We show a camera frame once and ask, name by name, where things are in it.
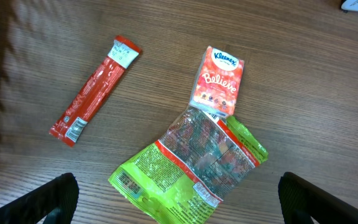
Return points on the green candy bag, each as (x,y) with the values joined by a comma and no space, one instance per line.
(184,175)

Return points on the red tissue pack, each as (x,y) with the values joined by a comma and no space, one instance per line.
(217,83)

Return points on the red snack bar wrapper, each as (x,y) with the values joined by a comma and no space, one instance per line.
(95,91)

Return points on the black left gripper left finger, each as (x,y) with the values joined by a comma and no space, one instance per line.
(53,202)

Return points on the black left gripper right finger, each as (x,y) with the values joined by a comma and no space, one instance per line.
(303,202)

